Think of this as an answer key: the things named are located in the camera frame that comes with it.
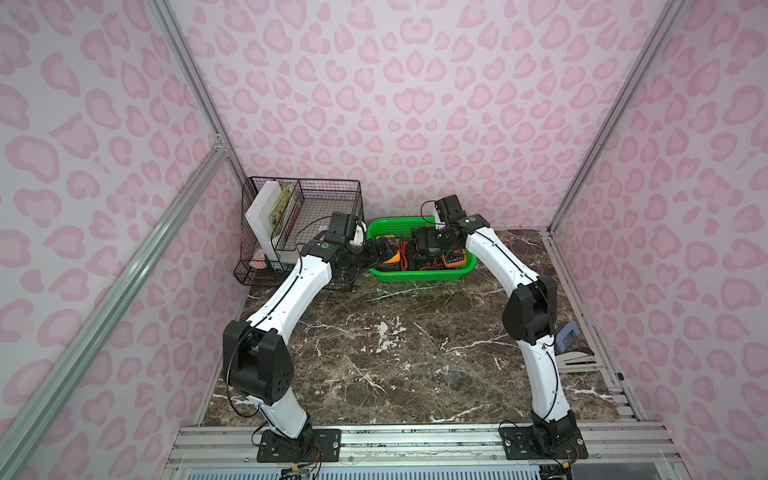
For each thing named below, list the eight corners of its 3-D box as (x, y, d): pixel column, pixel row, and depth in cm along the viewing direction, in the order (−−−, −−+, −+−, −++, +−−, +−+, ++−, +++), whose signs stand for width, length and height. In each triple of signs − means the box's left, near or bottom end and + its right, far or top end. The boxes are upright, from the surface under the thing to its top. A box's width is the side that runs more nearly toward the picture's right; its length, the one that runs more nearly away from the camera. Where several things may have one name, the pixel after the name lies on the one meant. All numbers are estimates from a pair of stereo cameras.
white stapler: (559, 373, 86) (563, 370, 84) (553, 355, 90) (557, 351, 88) (599, 373, 86) (604, 370, 84) (591, 355, 90) (596, 351, 88)
